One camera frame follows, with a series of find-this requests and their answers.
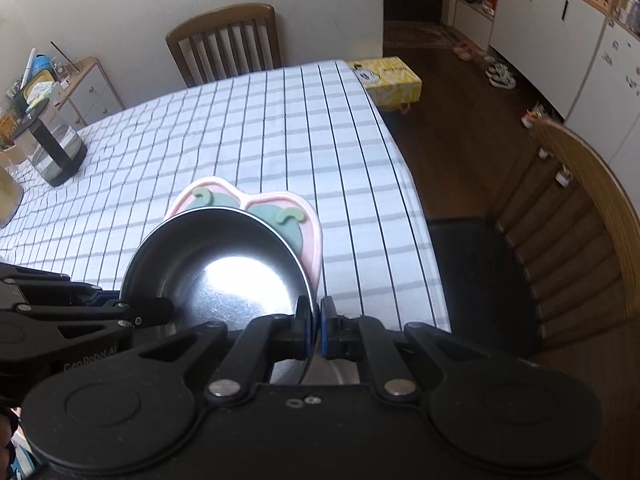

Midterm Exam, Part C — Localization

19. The small colourful container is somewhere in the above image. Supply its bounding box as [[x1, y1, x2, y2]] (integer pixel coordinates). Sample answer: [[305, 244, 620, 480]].
[[521, 105, 548, 129]]

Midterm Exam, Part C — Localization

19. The black seat cushion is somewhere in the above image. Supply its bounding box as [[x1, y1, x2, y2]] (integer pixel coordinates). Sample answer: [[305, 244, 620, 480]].
[[429, 216, 540, 360]]

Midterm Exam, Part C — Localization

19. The wooden chair with slatted back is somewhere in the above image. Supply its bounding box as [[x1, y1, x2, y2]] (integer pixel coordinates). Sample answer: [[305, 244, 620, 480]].
[[166, 3, 282, 88]]

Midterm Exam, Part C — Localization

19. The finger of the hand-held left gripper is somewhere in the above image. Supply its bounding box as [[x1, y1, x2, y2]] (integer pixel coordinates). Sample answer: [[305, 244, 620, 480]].
[[0, 262, 103, 306], [0, 296, 176, 342]]

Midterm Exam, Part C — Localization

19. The yellow cardboard box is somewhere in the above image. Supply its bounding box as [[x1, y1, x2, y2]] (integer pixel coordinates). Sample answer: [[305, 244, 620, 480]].
[[347, 56, 422, 111]]

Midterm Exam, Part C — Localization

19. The white cabinet with black handles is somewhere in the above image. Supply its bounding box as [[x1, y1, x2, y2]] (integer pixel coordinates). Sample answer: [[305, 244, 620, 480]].
[[489, 0, 608, 121]]

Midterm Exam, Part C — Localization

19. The white cabinet with stickers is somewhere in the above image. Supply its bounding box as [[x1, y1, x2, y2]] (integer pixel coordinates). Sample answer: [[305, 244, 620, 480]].
[[564, 20, 640, 163]]

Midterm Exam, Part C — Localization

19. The pink plate with green design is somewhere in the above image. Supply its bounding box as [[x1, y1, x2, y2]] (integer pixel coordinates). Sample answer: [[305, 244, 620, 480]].
[[162, 176, 323, 291]]

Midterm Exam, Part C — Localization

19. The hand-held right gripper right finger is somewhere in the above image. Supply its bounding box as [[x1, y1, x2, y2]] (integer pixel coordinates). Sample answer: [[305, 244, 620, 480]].
[[320, 296, 497, 403]]

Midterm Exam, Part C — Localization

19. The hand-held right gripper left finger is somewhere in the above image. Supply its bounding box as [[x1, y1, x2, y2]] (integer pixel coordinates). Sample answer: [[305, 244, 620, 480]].
[[140, 295, 316, 402]]

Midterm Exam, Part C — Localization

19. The wooden chair with curved back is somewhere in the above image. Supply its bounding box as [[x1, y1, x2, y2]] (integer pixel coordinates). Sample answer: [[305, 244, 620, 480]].
[[492, 119, 640, 361]]

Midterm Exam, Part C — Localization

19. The cream bowl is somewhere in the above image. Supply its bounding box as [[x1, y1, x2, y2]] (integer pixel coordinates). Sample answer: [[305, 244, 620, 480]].
[[0, 165, 25, 228]]

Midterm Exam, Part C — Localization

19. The white checked tablecloth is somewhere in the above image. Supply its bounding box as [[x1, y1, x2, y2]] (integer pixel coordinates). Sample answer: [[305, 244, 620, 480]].
[[0, 59, 453, 386]]

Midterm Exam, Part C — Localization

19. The large steel bowl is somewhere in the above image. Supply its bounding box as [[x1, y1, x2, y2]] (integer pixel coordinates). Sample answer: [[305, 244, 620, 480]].
[[120, 208, 361, 386]]

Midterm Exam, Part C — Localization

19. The patterned floor rug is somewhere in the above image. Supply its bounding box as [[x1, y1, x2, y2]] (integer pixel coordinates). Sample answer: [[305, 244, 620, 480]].
[[384, 22, 457, 52]]

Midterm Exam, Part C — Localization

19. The glass kettle with black base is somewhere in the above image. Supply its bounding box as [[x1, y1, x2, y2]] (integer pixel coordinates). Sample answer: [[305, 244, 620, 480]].
[[12, 97, 88, 188]]

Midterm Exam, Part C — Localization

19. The small wooden drawer cabinet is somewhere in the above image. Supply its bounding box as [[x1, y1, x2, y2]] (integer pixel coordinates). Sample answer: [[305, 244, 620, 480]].
[[60, 56, 126, 128]]

